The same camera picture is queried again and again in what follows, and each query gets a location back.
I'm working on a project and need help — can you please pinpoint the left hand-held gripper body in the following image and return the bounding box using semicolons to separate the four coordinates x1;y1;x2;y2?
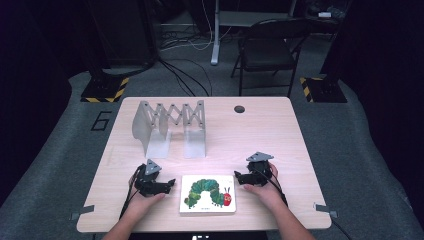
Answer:
134;159;163;198

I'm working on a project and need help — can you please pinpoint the hand-held gripper black cable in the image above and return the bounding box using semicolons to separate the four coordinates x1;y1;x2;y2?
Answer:
119;164;144;219
258;166;290;207

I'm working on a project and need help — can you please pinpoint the black cabinet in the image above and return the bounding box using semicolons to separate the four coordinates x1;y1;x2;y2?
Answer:
88;0;159;68

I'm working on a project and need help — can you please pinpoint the white floor cable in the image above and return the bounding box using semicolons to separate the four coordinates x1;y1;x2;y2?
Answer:
159;0;234;52

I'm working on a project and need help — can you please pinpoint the person's right hand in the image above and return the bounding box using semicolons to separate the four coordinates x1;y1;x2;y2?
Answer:
243;162;284;210

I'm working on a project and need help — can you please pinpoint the white-legged grey desk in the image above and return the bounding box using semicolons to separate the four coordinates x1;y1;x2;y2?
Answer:
210;0;298;66

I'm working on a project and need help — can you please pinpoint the black floor cable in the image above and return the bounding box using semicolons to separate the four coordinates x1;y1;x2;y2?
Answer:
158;59;198;98
166;58;214;98

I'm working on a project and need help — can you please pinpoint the white caterpillar picture book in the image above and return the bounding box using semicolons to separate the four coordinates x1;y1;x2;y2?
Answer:
179;174;237;214

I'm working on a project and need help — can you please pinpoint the left hand-held gripper black cable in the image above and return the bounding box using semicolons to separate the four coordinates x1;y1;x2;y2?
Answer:
119;164;144;219

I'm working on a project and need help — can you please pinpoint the grey table edge bracket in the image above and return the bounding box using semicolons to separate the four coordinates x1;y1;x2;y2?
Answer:
69;204;95;221
313;202;338;218

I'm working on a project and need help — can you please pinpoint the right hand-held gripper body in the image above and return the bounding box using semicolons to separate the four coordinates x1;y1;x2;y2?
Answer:
245;151;275;187

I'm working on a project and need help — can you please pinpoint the black cable below table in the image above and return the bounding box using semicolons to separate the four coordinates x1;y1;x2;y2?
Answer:
330;218;353;240

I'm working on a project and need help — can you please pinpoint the black folding chair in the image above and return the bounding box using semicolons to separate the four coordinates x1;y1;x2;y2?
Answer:
230;18;311;98

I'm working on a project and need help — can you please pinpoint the grey expandable metal book rack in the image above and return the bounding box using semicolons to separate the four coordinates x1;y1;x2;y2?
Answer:
131;99;207;159

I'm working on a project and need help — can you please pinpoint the person's left hand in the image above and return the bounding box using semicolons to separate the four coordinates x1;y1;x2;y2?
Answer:
128;176;167;215

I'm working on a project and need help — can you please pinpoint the black stand with striped base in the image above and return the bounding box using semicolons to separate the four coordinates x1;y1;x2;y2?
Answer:
299;0;354;104
80;0;130;104

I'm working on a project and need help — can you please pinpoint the right hand-held gripper black cable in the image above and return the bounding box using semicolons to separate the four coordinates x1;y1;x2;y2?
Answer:
258;166;290;207

